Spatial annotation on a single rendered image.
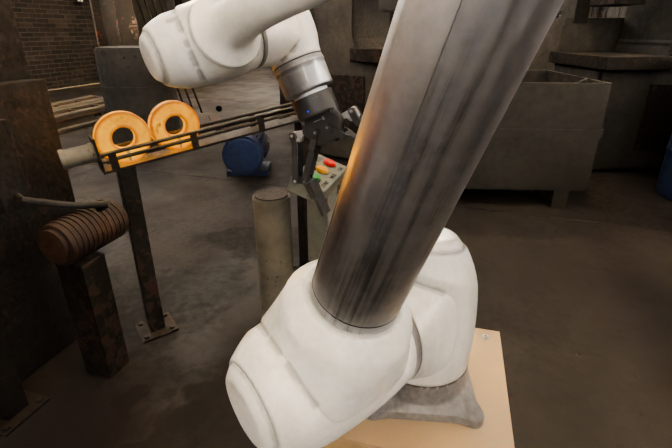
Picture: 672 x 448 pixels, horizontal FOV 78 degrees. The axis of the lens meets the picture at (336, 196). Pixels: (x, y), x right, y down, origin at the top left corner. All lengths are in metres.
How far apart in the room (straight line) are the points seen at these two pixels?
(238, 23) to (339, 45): 2.77
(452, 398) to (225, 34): 0.61
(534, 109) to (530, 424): 1.72
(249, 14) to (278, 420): 0.45
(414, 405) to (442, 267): 0.23
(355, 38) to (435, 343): 2.85
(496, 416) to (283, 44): 0.66
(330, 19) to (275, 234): 2.28
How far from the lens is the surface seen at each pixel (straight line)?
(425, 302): 0.57
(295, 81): 0.71
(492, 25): 0.27
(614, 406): 1.57
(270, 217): 1.32
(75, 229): 1.32
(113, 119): 1.40
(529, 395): 1.49
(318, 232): 1.33
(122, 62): 3.77
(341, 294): 0.40
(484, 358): 0.85
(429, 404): 0.71
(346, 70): 3.30
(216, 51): 0.60
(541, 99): 2.62
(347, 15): 3.28
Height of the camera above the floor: 1.01
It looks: 22 degrees down
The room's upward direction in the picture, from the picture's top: straight up
